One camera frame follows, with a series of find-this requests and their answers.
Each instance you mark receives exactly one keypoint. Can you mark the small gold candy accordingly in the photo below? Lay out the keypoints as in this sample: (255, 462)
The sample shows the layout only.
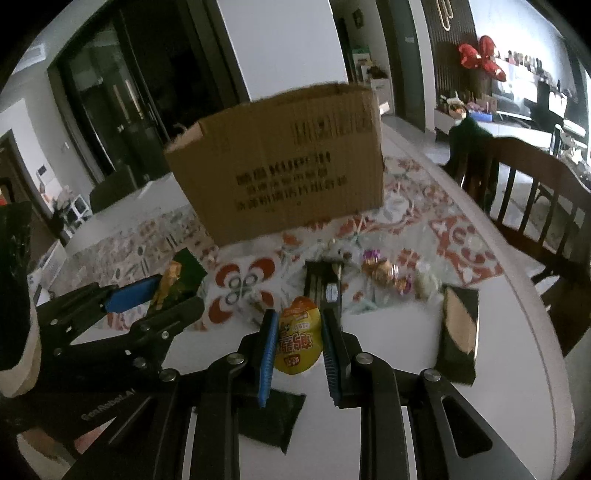
(402, 285)

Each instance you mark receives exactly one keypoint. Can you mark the white cube shelf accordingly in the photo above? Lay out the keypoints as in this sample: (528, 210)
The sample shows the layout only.
(78, 210)

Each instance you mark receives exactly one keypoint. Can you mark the looped wall lamp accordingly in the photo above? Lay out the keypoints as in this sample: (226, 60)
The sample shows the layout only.
(444, 21)

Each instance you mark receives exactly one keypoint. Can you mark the dark wooden chair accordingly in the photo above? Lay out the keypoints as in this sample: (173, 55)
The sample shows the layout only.
(531, 157)

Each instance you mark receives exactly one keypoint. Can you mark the dark green cloth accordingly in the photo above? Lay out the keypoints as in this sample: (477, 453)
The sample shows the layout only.
(466, 143)

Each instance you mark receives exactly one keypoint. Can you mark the black cloth with cream edge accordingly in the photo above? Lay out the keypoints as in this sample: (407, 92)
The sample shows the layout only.
(14, 286)

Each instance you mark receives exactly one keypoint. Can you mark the clear candy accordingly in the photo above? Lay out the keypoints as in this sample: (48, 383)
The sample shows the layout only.
(344, 250)

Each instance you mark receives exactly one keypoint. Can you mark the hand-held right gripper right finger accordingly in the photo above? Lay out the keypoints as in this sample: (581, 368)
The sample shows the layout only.
(330, 360)

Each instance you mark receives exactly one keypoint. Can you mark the red bow balloon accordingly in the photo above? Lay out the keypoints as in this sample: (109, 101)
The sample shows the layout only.
(485, 50)

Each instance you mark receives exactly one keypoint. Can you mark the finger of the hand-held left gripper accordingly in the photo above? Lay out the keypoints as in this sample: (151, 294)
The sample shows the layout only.
(134, 293)
(171, 318)

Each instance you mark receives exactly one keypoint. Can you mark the small dark upholstered chair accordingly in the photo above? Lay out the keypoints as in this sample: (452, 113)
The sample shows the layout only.
(113, 189)

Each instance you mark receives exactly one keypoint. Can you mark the dark room door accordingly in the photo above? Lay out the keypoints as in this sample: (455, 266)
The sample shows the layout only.
(406, 69)

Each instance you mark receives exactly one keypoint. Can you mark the flat screen television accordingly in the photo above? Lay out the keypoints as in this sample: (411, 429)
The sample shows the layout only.
(512, 99)

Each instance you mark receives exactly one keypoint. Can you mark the white air vent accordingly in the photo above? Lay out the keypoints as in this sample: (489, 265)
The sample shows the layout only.
(34, 55)

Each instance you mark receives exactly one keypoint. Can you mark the wall switch panel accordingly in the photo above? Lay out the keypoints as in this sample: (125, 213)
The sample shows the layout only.
(41, 171)

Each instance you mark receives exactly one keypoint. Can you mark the dark green snack packet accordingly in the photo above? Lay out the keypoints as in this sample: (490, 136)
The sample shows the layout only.
(277, 420)

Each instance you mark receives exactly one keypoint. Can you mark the green and yellow snack packet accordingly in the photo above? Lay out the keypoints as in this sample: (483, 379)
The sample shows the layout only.
(184, 272)

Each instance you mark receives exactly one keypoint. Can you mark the stack of white boxes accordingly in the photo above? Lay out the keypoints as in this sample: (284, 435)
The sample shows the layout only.
(381, 92)

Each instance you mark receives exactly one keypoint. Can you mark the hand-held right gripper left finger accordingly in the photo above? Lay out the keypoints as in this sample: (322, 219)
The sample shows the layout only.
(267, 360)

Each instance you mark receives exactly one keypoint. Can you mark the large gold candy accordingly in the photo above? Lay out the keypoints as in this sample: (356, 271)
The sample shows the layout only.
(381, 270)

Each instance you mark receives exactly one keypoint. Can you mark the brown cardboard box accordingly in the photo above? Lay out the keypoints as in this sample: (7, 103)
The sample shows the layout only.
(277, 161)

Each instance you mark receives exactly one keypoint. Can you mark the black and gold snack packet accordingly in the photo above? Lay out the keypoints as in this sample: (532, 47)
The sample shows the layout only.
(457, 341)

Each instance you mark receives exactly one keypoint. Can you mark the dark sliding glass door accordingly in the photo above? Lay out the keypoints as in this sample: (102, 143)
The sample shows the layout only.
(115, 92)

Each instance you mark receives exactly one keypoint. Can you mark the row of shelf ornaments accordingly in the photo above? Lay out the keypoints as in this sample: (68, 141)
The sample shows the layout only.
(535, 64)

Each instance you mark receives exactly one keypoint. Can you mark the white television cabinet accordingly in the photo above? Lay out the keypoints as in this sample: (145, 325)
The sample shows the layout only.
(508, 131)

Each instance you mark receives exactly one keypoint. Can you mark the black striped snack packet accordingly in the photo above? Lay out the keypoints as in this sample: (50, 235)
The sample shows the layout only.
(318, 279)

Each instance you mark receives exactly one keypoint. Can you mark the patterned table runner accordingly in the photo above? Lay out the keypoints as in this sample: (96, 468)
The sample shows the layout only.
(240, 281)

